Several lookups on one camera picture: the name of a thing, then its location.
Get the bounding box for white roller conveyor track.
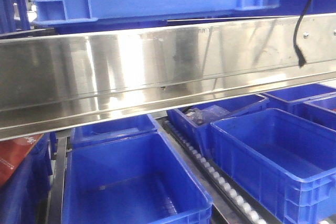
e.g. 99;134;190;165
162;120;269;223

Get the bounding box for blue far right front bin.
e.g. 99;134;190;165
303;95;335;130

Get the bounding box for blue upper left bin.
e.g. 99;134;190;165
1;0;30;34

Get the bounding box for steel divider rail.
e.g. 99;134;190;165
45;137;67;224

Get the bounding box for bagged parts in bin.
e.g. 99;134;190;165
185;105;230;125

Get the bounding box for blue far right rear bin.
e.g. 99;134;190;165
261;83;335;114

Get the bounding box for blue rear middle bin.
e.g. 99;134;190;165
70;114;159;148

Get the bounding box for blue lower left bin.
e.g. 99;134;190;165
1;133;52;223

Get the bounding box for black hanging cable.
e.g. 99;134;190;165
293;0;318;68

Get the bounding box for red cardboard box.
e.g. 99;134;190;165
1;134;44;187

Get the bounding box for blue lower middle bin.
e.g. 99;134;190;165
61;133;213;223

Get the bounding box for stainless steel shelf rail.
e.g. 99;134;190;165
1;13;335;140

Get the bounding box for blue rear bin with parts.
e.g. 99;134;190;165
167;94;269;158

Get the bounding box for blue lower right bin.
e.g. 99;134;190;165
210;109;335;223

